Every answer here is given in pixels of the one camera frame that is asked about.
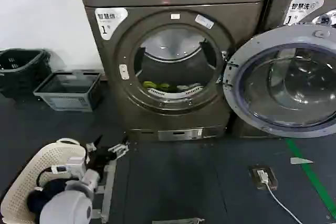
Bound round glass dryer door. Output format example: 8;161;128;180
222;24;336;139

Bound pale floor tape scrap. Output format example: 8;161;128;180
289;156;314;165

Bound green floor tape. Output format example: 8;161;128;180
285;138;336;217

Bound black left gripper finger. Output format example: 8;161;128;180
86;134;103;154
108;140;131;159

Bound grey metal floor frame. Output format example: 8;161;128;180
90;158;118;222

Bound white power cable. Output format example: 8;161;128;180
257;170;300;224

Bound green garment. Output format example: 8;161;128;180
142;80;172;91

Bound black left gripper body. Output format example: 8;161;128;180
87;147;117;173

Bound dark navy clothes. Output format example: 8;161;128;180
26;178;69;220

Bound grey dryer with drawer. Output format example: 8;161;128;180
262;0;336;138

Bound floor socket box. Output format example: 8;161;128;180
248;165;279;191

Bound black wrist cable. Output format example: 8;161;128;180
36;165;66;186

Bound grey dryer with open drum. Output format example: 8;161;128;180
73;0;266;142

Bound cream perforated laundry basket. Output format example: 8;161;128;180
0;137;90;224

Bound grey rectangular plastic basket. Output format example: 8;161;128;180
33;70;103;112

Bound black stacked baskets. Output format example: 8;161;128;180
0;47;54;99

